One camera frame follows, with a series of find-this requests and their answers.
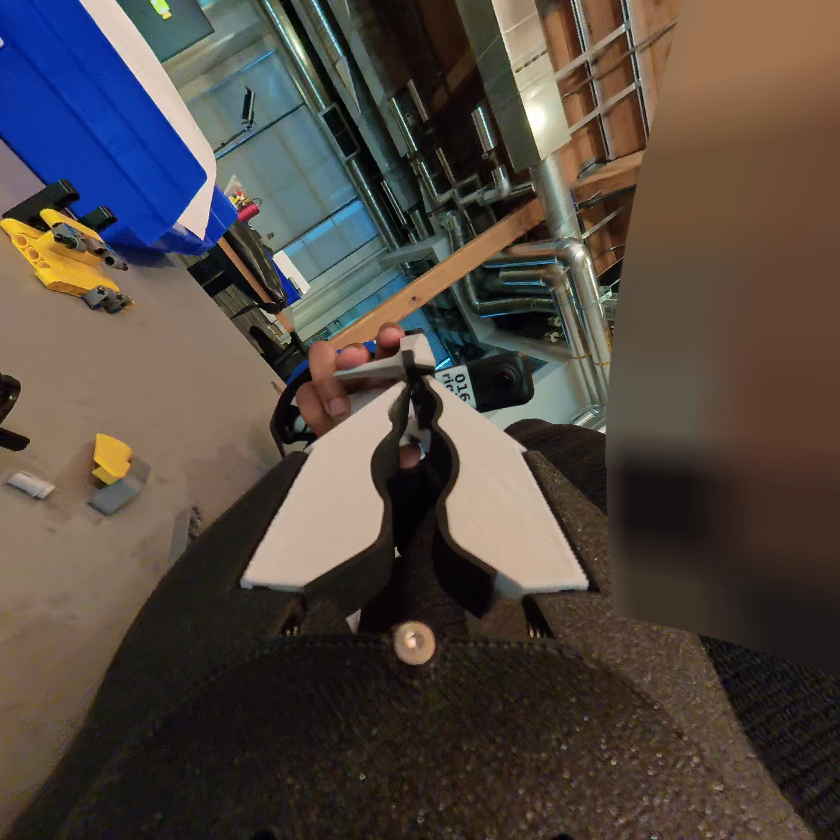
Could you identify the small red object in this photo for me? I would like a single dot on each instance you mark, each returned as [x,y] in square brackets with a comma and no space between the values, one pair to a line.
[249,211]

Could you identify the grey angled beam with holes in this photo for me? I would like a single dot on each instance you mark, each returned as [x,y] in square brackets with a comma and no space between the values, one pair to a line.
[187,531]

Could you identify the small grey toy pin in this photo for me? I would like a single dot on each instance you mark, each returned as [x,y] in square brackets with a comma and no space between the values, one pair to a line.
[29,484]

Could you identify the black wall mounted device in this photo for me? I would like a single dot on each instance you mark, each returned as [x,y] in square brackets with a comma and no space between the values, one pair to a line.
[247,105]

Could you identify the wooden ceiling beam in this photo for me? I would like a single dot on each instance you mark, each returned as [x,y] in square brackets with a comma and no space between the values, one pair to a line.
[472,249]

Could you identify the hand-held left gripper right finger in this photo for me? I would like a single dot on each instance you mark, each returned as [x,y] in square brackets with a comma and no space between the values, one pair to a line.
[512,525]

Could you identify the blue plastic bin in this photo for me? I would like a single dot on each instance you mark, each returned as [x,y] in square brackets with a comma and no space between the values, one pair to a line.
[85,131]

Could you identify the person's black knit sweater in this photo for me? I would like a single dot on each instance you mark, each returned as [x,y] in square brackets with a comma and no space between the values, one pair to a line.
[564,459]

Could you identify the cluster of silver pipes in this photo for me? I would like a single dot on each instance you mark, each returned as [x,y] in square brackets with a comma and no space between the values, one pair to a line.
[577,262]

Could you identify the rectangular metal air duct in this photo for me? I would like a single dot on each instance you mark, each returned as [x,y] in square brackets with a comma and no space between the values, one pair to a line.
[518,79]

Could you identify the black toy wheel hub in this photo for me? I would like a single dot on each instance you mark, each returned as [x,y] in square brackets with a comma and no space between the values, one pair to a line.
[8,394]

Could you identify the person's right hand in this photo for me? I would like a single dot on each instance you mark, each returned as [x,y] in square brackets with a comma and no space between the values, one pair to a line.
[328,394]

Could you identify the black chair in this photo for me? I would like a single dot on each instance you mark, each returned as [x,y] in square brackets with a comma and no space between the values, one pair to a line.
[256,269]

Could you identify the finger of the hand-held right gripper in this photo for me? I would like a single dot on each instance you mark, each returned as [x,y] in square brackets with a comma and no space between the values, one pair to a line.
[371,372]
[418,351]

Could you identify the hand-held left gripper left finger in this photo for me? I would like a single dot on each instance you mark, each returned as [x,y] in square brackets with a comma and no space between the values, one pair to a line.
[308,525]

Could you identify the yellow toy block assembly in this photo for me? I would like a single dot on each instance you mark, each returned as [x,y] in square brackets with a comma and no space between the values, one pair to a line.
[46,256]

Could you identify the dark monitor screen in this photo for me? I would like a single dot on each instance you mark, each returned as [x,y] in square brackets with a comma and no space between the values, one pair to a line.
[164,29]

